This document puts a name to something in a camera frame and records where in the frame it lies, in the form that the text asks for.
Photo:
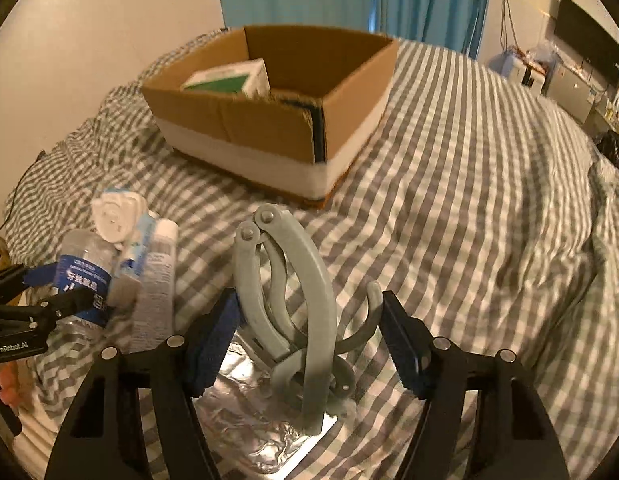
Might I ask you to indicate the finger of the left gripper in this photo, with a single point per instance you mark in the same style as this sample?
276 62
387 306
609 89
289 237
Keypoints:
41 275
65 304

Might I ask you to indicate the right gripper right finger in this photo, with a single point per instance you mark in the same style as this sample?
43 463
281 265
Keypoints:
513 437

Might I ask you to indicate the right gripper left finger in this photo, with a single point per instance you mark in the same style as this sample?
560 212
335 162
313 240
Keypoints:
101 436

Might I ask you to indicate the clear water bottle blue label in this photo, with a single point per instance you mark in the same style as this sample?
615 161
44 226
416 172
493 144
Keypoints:
86 260

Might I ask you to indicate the white bear figurine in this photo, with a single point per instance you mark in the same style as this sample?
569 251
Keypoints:
116 212

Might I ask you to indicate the silver blister pack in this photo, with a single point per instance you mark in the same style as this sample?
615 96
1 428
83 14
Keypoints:
246 424

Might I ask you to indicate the grey folding hanger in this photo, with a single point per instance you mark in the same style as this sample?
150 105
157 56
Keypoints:
292 317

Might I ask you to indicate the white green carton box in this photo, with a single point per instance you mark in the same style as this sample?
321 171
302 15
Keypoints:
248 78

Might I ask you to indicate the person's left hand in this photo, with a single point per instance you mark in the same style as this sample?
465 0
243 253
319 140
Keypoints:
10 385

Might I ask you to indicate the blue white toothpaste tube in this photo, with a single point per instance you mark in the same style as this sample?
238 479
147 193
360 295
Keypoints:
128 271

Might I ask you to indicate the white tube with label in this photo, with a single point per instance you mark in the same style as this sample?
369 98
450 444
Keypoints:
153 316

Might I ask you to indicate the grey checkered bed cover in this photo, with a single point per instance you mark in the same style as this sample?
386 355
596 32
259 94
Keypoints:
484 207

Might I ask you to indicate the brown cardboard box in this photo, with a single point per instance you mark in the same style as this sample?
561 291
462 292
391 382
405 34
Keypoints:
329 89

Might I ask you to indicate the silver mini fridge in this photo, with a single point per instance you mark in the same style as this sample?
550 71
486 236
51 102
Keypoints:
571 92

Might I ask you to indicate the white suitcase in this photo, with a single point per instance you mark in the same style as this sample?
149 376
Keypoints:
519 69

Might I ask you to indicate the black wall television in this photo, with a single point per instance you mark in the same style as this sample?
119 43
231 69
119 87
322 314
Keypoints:
589 39

